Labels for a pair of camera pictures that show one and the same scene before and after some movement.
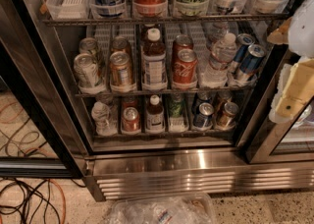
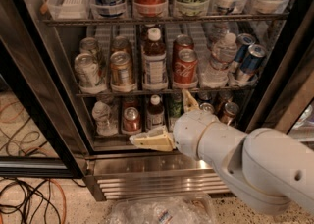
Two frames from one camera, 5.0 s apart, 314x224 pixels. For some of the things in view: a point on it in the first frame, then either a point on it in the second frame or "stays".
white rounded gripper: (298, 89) -> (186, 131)
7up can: (88, 45) stays
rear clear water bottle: (215, 31) stays
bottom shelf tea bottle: (155, 116) stays
